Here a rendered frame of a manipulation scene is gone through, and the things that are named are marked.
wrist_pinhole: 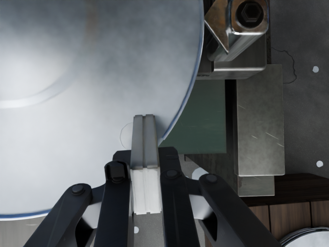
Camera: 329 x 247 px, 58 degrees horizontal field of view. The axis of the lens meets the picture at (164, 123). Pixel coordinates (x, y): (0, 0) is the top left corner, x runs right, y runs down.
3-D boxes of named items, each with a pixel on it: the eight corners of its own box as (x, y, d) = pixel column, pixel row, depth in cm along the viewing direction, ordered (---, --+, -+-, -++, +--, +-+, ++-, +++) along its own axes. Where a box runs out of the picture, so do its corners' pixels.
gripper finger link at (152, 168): (144, 167, 15) (159, 166, 15) (144, 113, 21) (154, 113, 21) (148, 214, 16) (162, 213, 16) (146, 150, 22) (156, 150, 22)
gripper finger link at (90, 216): (133, 228, 14) (69, 233, 14) (135, 169, 19) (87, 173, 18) (130, 203, 13) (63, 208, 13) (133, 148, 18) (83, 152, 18)
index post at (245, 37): (235, 61, 31) (273, 31, 21) (206, 61, 30) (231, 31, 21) (234, 34, 31) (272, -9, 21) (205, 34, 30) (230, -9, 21)
